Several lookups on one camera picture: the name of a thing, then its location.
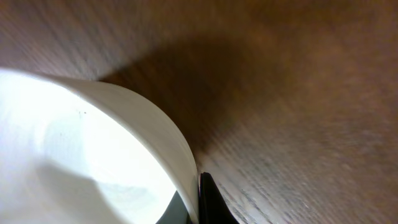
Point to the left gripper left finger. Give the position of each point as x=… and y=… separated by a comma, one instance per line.
x=175, y=213

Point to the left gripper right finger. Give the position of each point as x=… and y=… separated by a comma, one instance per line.
x=212, y=207

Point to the white bowl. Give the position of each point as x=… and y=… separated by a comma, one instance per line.
x=80, y=151

